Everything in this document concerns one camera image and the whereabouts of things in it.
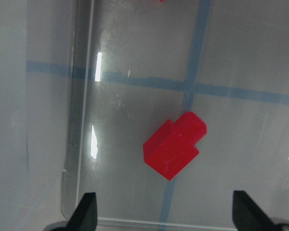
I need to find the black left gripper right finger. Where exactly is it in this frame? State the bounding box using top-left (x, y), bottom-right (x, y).
top-left (232, 191), bottom-right (281, 231)

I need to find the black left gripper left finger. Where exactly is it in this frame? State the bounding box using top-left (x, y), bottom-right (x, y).
top-left (66, 192), bottom-right (97, 231)

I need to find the clear plastic storage box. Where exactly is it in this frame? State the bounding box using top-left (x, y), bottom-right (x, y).
top-left (0, 0), bottom-right (289, 231)

